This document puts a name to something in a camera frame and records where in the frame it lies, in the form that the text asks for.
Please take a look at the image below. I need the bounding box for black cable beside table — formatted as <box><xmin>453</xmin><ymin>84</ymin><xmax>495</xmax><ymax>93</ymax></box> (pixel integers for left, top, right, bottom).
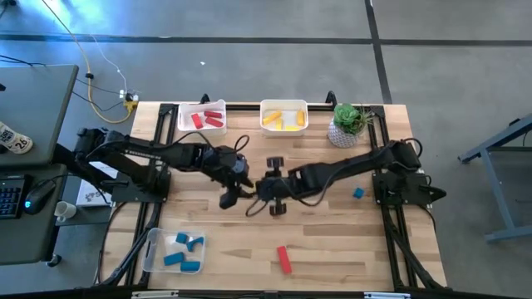
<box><xmin>94</xmin><ymin>201</ymin><xmax>128</xmax><ymax>287</ymax></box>

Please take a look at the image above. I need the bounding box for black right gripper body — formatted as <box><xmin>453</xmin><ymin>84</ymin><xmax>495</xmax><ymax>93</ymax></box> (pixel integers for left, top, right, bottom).
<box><xmin>255</xmin><ymin>156</ymin><xmax>298</xmax><ymax>217</ymax></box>

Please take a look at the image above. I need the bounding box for yellow power plug block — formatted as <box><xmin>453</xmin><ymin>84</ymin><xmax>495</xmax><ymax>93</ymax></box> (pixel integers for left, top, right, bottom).
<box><xmin>119</xmin><ymin>89</ymin><xmax>140</xmax><ymax>114</ymax></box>

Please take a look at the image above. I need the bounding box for silver bracket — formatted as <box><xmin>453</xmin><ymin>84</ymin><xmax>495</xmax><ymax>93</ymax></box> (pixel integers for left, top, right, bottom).
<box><xmin>363</xmin><ymin>292</ymin><xmax>411</xmax><ymax>299</ymax></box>
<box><xmin>131</xmin><ymin>290</ymin><xmax>180</xmax><ymax>299</ymax></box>

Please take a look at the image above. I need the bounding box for white cable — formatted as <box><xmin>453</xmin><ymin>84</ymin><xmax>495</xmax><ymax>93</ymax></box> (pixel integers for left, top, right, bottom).
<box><xmin>89</xmin><ymin>34</ymin><xmax>129</xmax><ymax>97</ymax></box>

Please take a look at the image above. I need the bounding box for white cup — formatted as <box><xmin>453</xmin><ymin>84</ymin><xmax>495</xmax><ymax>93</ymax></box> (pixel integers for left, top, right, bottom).
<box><xmin>53</xmin><ymin>200</ymin><xmax>78</xmax><ymax>223</ymax></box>

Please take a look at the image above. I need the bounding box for black computer mouse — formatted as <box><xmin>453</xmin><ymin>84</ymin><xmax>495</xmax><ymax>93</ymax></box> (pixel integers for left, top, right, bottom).
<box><xmin>22</xmin><ymin>179</ymin><xmax>58</xmax><ymax>216</ymax></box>

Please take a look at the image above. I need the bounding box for black aluminium table frame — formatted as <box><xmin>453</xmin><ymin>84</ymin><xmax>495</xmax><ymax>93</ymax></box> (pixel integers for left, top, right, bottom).
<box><xmin>93</xmin><ymin>100</ymin><xmax>449</xmax><ymax>294</ymax></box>

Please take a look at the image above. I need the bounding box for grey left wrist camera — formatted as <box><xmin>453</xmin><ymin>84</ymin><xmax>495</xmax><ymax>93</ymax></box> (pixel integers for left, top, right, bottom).
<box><xmin>231</xmin><ymin>157</ymin><xmax>249</xmax><ymax>175</ymax></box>

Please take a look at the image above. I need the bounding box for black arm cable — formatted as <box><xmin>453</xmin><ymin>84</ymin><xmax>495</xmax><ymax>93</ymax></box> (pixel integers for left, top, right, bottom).
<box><xmin>244</xmin><ymin>180</ymin><xmax>333</xmax><ymax>218</ymax></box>
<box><xmin>168</xmin><ymin>133</ymin><xmax>251</xmax><ymax>154</ymax></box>

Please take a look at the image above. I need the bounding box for clear plastic bin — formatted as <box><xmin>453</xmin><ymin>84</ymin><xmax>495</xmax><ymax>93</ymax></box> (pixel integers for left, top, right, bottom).
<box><xmin>140</xmin><ymin>227</ymin><xmax>207</xmax><ymax>276</ymax></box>

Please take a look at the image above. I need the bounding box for dark grey desk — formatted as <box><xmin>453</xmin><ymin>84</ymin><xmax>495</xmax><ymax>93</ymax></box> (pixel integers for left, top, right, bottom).
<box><xmin>0</xmin><ymin>164</ymin><xmax>70</xmax><ymax>267</ymax></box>

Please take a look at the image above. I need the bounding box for succulent in patterned pot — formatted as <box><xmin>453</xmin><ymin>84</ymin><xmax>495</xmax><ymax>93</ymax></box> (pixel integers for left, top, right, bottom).
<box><xmin>327</xmin><ymin>102</ymin><xmax>375</xmax><ymax>150</ymax></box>

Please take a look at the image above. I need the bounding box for white plastic bin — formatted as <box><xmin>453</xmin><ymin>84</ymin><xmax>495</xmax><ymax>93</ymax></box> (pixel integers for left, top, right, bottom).
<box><xmin>259</xmin><ymin>98</ymin><xmax>310</xmax><ymax>138</ymax></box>
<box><xmin>177</xmin><ymin>99</ymin><xmax>228</xmax><ymax>139</ymax></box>

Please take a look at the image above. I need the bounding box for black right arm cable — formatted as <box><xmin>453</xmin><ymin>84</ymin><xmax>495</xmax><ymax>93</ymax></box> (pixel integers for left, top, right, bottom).
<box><xmin>244</xmin><ymin>180</ymin><xmax>333</xmax><ymax>218</ymax></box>

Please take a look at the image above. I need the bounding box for black floor cable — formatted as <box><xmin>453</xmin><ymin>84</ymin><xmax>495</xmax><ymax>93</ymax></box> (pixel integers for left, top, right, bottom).
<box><xmin>76</xmin><ymin>77</ymin><xmax>122</xmax><ymax>96</ymax></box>
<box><xmin>0</xmin><ymin>53</ymin><xmax>47</xmax><ymax>68</ymax></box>
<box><xmin>71</xmin><ymin>91</ymin><xmax>126</xmax><ymax>114</ymax></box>

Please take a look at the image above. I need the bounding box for white printed sheet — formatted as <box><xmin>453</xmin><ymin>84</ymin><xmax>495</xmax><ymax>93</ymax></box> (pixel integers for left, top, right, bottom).
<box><xmin>76</xmin><ymin>161</ymin><xmax>114</xmax><ymax>208</ymax></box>

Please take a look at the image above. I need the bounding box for white printed bottle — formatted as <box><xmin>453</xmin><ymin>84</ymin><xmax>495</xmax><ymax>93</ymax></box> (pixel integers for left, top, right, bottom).
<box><xmin>0</xmin><ymin>120</ymin><xmax>34</xmax><ymax>155</ymax></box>

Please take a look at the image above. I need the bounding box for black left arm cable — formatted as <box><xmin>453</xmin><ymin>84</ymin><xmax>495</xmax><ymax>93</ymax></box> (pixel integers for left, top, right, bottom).
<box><xmin>168</xmin><ymin>133</ymin><xmax>251</xmax><ymax>154</ymax></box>

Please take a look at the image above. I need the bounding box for grey metal table stand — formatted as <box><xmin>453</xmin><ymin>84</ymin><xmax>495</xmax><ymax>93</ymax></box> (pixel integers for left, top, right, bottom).
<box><xmin>457</xmin><ymin>114</ymin><xmax>532</xmax><ymax>244</ymax></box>

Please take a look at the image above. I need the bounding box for backlit keyboard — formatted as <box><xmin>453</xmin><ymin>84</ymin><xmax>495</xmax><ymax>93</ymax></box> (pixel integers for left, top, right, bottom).
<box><xmin>0</xmin><ymin>174</ymin><xmax>27</xmax><ymax>220</ymax></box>

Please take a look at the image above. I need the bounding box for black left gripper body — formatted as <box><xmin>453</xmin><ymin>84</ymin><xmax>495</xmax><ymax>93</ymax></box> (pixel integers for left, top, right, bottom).
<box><xmin>204</xmin><ymin>145</ymin><xmax>251</xmax><ymax>210</ymax></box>

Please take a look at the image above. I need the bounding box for yellow cable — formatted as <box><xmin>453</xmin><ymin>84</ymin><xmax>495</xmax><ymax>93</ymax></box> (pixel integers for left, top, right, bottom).
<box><xmin>40</xmin><ymin>0</ymin><xmax>138</xmax><ymax>125</ymax></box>

